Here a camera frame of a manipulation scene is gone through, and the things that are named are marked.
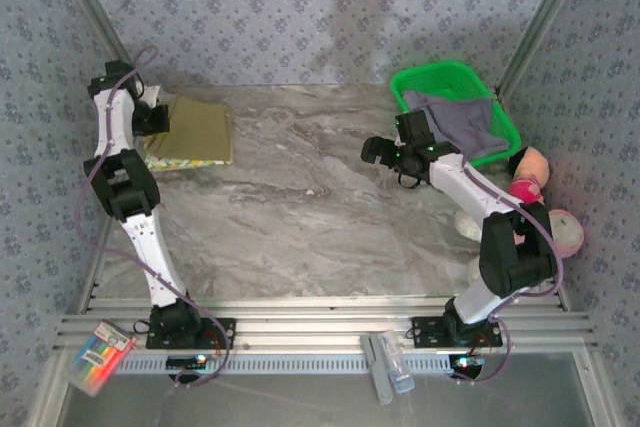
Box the green plastic basket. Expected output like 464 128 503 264
389 60 522 168

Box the aluminium frame post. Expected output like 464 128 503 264
499 0 599 96
52 0 151 98

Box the grey slotted cable duct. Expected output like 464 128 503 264
117 352 456 376

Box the peach plush doll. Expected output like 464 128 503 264
507 145 551 206

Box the white plush toy pink outfit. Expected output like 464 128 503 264
454 209 586 293

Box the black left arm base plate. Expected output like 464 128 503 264
145 315 237 351

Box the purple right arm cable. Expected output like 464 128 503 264
412 99 566 387

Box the grey purple skirt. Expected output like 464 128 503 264
402 90 511 158

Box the colourful marker pack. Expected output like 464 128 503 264
60 319 139 398

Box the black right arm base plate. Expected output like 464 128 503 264
410 315 504 348

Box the olive green skirt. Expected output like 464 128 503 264
144 95 235 164

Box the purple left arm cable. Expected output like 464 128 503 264
74 45 234 391

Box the grey plastic bracket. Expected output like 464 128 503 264
360 334 395 404

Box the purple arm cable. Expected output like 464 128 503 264
74 45 234 391
412 99 566 387

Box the aluminium rail frame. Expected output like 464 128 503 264
54 294 599 353

